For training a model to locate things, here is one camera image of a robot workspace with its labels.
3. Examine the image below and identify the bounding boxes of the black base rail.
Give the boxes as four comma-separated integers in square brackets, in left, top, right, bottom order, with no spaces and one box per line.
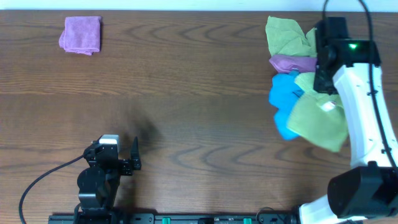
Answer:
[47,213,300,224]

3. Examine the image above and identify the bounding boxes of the blue cloth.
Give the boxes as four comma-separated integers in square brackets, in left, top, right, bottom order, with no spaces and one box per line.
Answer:
[269,71,304,141]

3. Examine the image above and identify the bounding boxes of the light green cloth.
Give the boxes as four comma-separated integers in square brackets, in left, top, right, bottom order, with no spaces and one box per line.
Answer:
[287,72,348,152]

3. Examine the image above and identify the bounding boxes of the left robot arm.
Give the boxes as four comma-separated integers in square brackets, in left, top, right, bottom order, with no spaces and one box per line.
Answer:
[76,134,142,223]

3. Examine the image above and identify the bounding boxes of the crumpled olive green cloth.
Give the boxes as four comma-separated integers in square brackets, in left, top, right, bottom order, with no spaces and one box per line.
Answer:
[265,16,317,57]

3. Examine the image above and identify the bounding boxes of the folded purple cloth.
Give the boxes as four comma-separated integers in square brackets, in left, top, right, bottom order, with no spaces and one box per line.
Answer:
[58,16,102,55]

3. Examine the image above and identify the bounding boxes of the crumpled purple cloth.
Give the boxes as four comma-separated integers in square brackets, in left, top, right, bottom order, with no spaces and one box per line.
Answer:
[269,55,317,73]

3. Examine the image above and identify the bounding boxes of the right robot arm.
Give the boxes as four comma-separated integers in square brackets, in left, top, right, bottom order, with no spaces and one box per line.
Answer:
[297,17,397,223]

